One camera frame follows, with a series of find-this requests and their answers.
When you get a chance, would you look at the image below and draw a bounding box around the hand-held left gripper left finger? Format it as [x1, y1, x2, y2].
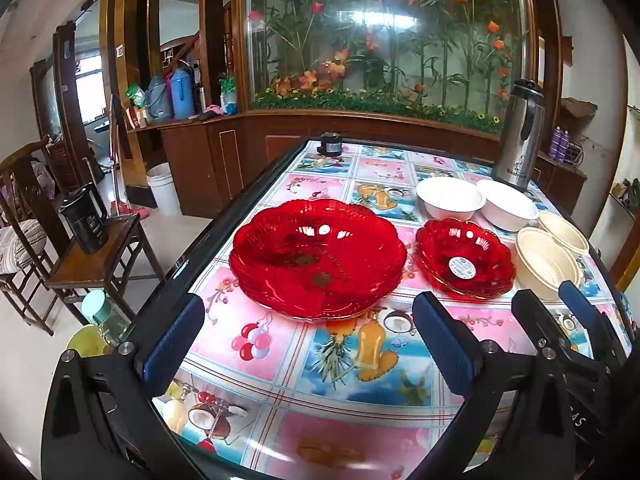
[41, 292, 206, 480]

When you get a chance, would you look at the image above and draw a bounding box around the beige bowl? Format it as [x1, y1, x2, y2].
[515, 226, 582, 303]
[537, 210, 591, 258]

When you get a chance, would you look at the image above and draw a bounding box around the small black jar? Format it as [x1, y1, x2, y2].
[319, 131, 344, 157]

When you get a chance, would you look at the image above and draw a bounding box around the cardboard box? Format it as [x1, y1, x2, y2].
[560, 96, 598, 133]

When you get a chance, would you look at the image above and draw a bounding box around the blue thermos flask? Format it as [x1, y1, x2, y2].
[170, 66, 196, 121]

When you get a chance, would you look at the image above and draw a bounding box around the grey-blue thermos flask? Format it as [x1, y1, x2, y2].
[145, 74, 173, 122]

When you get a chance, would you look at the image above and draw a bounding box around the wooden side cabinet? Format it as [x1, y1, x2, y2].
[537, 152, 589, 216]

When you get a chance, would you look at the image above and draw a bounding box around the white stool with green top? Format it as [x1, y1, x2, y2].
[66, 324, 108, 358]

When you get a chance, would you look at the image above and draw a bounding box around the water bottle with mint lid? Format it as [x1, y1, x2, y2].
[81, 290, 133, 343]

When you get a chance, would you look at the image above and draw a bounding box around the stainless steel thermos jug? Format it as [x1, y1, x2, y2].
[490, 79, 545, 193]

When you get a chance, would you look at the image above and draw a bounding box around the green snack bag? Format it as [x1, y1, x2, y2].
[125, 83, 147, 111]
[220, 76, 239, 116]

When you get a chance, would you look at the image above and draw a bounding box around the wooden chair with striped cushion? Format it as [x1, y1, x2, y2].
[0, 217, 51, 311]

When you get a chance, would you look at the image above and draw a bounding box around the small red glass plate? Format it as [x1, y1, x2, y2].
[415, 218, 517, 302]

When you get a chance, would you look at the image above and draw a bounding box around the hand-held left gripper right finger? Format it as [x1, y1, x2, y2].
[411, 291, 576, 480]

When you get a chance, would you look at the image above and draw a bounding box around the glass flower display panel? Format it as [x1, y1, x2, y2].
[235, 0, 538, 136]

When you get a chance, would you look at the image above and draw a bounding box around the black framed table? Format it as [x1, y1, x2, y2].
[115, 135, 640, 480]

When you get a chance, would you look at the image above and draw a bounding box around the white plastic bucket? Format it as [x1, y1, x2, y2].
[146, 162, 181, 217]

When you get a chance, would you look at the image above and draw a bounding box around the black electric kettle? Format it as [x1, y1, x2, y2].
[59, 182, 110, 255]

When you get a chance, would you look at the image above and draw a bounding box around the dark wooden chair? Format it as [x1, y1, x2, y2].
[0, 141, 166, 337]

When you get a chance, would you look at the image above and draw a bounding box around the large red glass plate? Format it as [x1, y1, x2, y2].
[229, 199, 408, 321]

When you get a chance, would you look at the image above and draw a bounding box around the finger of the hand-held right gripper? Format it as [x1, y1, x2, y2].
[559, 281, 629, 367]
[511, 289, 601, 380]

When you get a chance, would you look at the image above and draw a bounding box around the white bowl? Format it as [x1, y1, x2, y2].
[416, 176, 487, 222]
[476, 178, 540, 233]

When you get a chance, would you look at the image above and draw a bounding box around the fruit print tablecloth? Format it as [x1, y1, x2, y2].
[152, 139, 633, 480]

